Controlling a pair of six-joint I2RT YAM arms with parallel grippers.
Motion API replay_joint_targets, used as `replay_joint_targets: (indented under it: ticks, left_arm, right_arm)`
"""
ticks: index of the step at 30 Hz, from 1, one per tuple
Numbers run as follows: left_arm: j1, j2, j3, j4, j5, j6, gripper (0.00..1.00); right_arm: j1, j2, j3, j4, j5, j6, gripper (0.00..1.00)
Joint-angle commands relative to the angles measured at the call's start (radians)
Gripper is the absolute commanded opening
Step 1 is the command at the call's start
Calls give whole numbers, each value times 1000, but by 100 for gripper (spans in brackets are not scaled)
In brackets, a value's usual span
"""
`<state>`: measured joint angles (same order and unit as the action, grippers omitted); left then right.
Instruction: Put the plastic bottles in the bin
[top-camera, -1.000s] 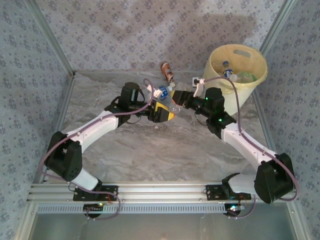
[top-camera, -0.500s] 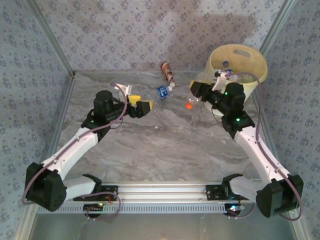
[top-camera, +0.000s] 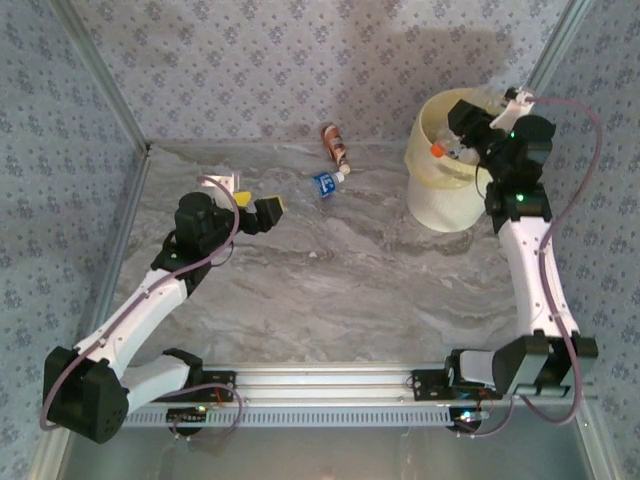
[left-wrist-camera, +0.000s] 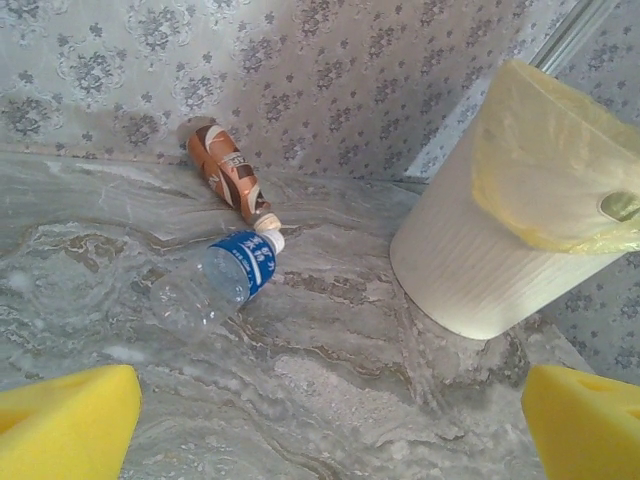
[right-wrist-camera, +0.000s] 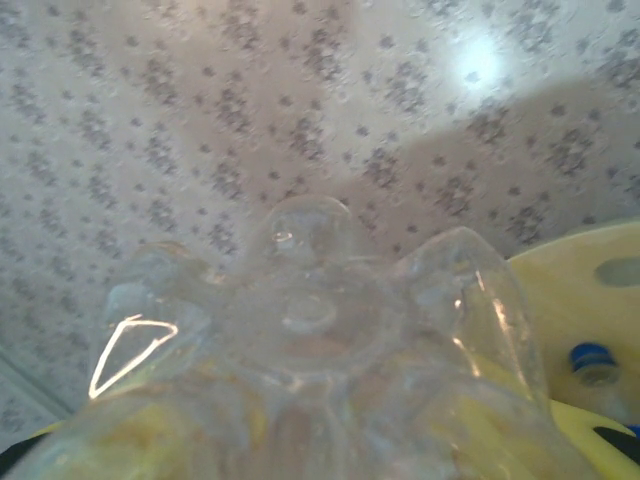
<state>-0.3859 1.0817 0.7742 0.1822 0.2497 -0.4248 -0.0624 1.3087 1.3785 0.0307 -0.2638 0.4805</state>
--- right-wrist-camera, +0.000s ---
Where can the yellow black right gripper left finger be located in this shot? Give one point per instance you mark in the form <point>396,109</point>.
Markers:
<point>20,450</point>

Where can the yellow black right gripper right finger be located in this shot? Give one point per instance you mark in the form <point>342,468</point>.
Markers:
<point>615,447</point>

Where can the Pepsi bottle blue cap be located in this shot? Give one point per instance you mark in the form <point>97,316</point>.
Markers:
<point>592,355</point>

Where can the orange label bottle gold cap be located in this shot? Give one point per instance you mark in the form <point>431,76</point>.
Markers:
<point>310,310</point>

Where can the pale yellow plastic bin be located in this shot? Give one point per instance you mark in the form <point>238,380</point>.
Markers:
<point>565,300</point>

